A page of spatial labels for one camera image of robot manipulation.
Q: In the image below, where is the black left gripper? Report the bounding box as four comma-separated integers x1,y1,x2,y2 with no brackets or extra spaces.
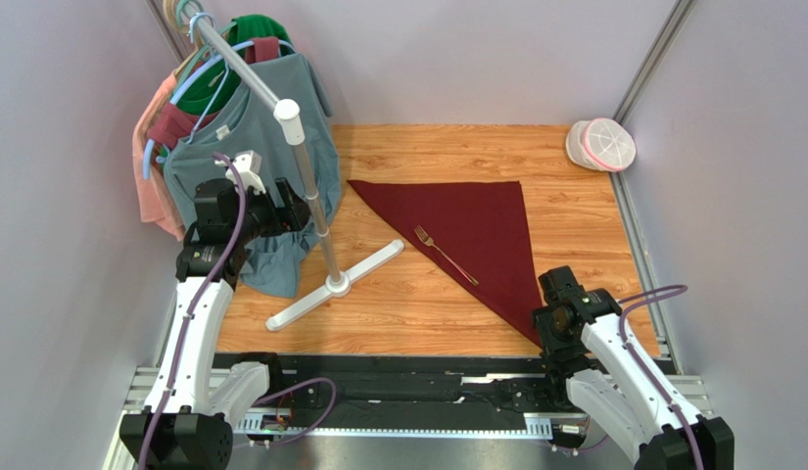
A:
230,177,314,245

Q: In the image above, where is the dark red cloth napkin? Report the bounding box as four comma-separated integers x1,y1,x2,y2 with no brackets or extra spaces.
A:
349,179,543,346

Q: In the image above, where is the gold metal fork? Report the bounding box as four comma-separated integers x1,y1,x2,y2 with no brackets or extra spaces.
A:
414,225,480,286

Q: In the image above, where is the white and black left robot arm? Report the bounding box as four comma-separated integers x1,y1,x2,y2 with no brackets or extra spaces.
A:
119,177,310,469

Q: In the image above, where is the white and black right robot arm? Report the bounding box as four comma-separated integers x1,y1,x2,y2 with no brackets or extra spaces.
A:
532,266,736,469

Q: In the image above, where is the silver and white clothes rack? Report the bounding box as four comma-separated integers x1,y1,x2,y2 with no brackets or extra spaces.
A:
169,1,404,332

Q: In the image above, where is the pink t-shirt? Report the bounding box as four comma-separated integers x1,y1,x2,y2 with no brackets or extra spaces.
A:
131,73,185,241

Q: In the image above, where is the dark red t-shirt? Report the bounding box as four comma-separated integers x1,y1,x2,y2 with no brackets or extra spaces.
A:
148,36,281,149

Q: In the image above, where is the green t-shirt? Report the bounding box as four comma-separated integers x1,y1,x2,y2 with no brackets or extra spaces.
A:
175,14,296,117

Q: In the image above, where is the white and pink mesh bag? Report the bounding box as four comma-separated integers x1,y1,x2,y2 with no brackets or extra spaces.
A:
565,117,637,172

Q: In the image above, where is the light blue clothes hanger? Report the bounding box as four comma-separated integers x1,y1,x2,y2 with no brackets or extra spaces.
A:
141,11,297,182

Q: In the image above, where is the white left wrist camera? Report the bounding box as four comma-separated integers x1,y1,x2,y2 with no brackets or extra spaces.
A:
214,150,267,195

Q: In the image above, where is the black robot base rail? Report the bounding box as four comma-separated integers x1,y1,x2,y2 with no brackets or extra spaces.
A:
211,352,588,447

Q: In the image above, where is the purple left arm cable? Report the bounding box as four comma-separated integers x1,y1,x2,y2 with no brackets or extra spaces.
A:
135,151,338,470

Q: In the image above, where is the aluminium frame post right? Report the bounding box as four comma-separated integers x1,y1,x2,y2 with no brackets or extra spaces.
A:
613,0,697,124

